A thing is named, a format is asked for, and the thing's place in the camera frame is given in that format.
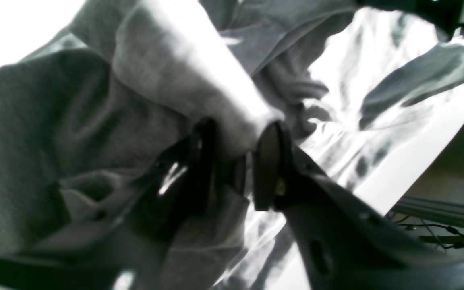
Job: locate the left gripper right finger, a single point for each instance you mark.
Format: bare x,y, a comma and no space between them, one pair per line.
343,242

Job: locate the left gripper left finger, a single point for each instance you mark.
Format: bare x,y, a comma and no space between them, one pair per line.
121,243

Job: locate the grey T-shirt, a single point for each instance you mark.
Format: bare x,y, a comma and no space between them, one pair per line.
82,115

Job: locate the silver aluminium frame rail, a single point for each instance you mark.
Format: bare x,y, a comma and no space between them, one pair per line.
443,212

